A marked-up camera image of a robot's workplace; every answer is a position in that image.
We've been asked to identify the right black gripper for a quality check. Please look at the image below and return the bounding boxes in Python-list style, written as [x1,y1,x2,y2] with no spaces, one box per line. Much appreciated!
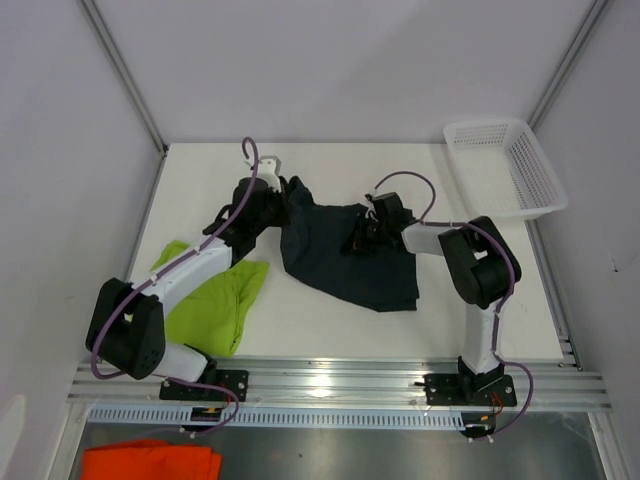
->
[340,213,389,256]

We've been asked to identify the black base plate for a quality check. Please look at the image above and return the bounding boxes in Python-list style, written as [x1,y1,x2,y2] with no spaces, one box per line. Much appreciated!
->
[159,369,249,402]
[414,373,517,407]

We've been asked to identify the left aluminium corner post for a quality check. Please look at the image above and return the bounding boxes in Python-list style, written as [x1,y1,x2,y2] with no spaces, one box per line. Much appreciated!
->
[77,0,169,156]

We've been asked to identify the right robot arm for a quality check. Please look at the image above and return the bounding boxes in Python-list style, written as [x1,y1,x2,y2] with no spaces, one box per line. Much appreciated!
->
[343,192,522,404]

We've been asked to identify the lime green shorts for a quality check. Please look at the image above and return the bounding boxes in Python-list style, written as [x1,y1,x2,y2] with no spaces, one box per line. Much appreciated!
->
[165,260,269,357]

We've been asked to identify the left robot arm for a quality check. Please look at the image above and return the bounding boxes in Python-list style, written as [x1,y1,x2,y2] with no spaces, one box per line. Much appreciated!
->
[85,174,288,400]

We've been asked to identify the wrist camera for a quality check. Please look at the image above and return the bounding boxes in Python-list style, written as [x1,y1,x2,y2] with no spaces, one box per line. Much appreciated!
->
[250,155,283,193]
[365,193,384,221]

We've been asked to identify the aluminium mounting rail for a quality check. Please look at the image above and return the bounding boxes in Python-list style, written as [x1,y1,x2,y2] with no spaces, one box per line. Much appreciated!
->
[66,357,612,412]

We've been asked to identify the orange cloth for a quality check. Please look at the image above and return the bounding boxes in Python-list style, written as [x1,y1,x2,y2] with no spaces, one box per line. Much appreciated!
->
[80,439,222,480]

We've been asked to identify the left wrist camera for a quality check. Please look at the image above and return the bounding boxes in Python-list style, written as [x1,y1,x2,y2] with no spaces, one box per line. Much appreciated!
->
[250,155,283,193]

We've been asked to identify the dark navy shorts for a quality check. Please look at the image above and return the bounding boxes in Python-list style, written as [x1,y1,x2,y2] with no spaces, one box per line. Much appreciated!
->
[280,176,419,313]

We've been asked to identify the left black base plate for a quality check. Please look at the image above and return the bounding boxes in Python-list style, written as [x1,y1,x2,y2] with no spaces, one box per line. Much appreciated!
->
[159,369,249,402]

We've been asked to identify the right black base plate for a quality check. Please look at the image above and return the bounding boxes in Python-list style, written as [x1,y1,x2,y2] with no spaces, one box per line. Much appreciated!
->
[414,373,517,407]

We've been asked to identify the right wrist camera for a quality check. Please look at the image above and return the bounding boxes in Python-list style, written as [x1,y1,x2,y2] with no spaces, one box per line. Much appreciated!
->
[365,193,384,221]

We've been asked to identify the white slotted cable duct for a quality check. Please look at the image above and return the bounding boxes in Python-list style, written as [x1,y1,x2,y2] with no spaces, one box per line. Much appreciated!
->
[88,404,465,431]

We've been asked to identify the aluminium corner post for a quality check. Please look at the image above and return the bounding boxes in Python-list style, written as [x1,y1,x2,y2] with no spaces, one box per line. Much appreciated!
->
[527,0,614,131]
[77,0,169,156]

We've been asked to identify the right aluminium corner post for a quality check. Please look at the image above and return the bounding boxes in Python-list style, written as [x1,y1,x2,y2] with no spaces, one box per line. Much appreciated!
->
[527,0,614,131]

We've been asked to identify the white plastic basket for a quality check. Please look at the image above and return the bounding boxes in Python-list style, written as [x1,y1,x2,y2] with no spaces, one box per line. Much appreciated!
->
[443,118,568,221]

